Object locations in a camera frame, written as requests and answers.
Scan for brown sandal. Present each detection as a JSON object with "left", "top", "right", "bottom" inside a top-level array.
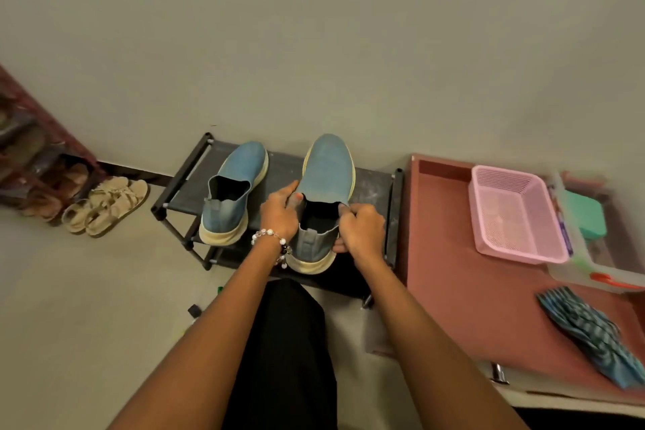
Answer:
[
  {"left": 21, "top": 191, "right": 64, "bottom": 223},
  {"left": 50, "top": 163, "right": 90, "bottom": 200}
]

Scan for blue striped cloth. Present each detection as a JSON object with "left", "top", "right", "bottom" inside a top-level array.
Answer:
[{"left": 536, "top": 286, "right": 645, "bottom": 389}]

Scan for pink plastic basket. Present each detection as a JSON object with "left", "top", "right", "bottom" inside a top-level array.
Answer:
[{"left": 468, "top": 165, "right": 570, "bottom": 265}]

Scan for black trousers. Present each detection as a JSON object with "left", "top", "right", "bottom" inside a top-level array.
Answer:
[{"left": 222, "top": 278, "right": 338, "bottom": 430}]

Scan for dark shoe rack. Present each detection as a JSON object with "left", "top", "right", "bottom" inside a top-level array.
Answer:
[{"left": 0, "top": 64, "right": 108, "bottom": 224}]

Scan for person's right hand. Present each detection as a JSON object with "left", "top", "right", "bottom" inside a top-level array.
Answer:
[{"left": 332, "top": 202, "right": 387, "bottom": 263}]

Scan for white bead bracelet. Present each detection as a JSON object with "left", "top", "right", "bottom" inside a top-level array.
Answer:
[{"left": 251, "top": 228, "right": 293, "bottom": 270}]

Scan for red table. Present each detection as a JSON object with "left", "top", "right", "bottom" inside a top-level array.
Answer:
[{"left": 406, "top": 154, "right": 645, "bottom": 402}]

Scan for person's left hand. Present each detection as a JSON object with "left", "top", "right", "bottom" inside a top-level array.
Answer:
[{"left": 259, "top": 180, "right": 305, "bottom": 246}]

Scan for person's right forearm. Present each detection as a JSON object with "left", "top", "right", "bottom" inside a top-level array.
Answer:
[{"left": 351, "top": 251, "right": 530, "bottom": 430}]

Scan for clear plastic storage box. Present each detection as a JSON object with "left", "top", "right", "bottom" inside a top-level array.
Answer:
[{"left": 546, "top": 172, "right": 645, "bottom": 294}]

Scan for green plastic box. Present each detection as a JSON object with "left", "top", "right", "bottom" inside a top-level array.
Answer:
[{"left": 563, "top": 189, "right": 608, "bottom": 242}]

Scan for blue slip-on shoe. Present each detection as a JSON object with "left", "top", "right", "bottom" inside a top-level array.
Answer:
[
  {"left": 199, "top": 141, "right": 270, "bottom": 247},
  {"left": 285, "top": 133, "right": 357, "bottom": 275}
]

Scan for beige strappy sandal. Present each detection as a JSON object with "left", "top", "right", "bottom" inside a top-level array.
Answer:
[
  {"left": 61, "top": 176, "right": 130, "bottom": 234},
  {"left": 85, "top": 179, "right": 150, "bottom": 238}
]

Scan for black shoe rack bench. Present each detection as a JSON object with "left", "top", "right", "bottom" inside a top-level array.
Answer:
[{"left": 150, "top": 132, "right": 405, "bottom": 300}]

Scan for person's left forearm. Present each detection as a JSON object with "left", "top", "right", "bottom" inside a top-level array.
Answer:
[{"left": 107, "top": 234, "right": 289, "bottom": 430}]

